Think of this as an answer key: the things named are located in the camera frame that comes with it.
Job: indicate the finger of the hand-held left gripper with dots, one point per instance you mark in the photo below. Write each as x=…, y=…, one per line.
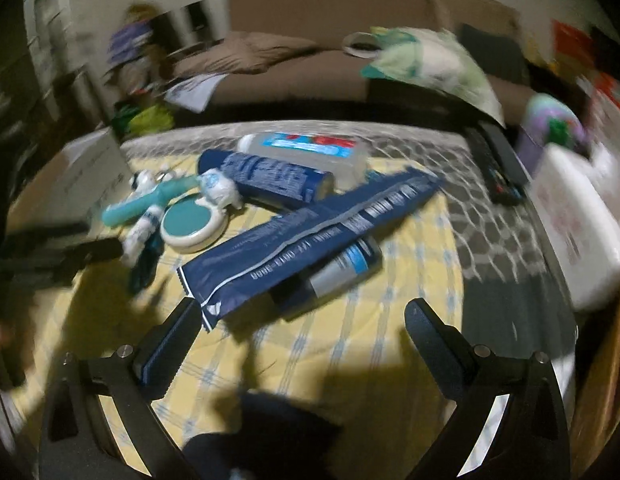
x=90, y=254
x=50, y=231

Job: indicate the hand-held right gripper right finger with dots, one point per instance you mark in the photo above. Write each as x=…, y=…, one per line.
x=432, y=340

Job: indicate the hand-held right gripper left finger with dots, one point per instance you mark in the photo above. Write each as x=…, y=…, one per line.
x=162, y=347

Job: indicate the white cardboard box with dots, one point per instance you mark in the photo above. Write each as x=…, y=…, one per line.
x=85, y=170

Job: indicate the dark blue spray can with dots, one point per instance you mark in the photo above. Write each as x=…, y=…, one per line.
x=260, y=175

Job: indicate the dark teal tool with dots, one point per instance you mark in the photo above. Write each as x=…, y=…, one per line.
x=142, y=267

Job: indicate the white and blue figurine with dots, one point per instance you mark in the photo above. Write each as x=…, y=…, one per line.
x=216, y=187
x=140, y=232

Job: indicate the yellow plaid cloth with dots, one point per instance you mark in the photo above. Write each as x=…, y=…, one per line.
x=399, y=260

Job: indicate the round teal compact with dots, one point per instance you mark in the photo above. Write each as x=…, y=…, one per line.
x=187, y=220

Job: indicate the grey patterned table cover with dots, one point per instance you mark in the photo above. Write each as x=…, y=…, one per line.
x=489, y=240

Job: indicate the silver and blue spray can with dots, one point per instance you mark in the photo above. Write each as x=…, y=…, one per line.
x=340, y=267

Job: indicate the green plastic bag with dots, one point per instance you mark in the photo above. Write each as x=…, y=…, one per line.
x=150, y=120

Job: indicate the long dark blue package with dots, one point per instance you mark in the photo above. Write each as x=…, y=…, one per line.
x=310, y=230

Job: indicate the black remote control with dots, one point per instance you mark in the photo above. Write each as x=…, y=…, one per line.
x=492, y=175
x=512, y=155

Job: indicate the white tissue pack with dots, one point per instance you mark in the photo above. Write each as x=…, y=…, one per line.
x=574, y=220

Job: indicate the printed paper sheet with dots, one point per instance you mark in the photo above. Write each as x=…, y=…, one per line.
x=195, y=90

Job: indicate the white drying rack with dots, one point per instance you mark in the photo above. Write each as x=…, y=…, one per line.
x=45, y=35

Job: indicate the purple packet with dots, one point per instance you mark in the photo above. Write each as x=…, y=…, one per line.
x=130, y=45

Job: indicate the clear bottle with blue label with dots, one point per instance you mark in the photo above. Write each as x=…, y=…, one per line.
x=310, y=157

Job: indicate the purple and green toy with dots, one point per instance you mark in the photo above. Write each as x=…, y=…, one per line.
x=549, y=120

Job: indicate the brown pillow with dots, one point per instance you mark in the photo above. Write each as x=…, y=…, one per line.
x=245, y=52

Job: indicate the green and white printed bag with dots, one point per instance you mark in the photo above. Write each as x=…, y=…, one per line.
x=429, y=62

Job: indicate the black cushion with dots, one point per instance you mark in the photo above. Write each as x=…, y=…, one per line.
x=489, y=55

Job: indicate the white tape roll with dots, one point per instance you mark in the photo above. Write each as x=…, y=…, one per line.
x=360, y=42

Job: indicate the brown sofa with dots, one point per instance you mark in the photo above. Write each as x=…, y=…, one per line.
x=300, y=10

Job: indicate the red boxes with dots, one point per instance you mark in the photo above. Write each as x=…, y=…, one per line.
x=572, y=40

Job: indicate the black wall device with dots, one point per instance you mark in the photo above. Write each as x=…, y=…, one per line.
x=195, y=16

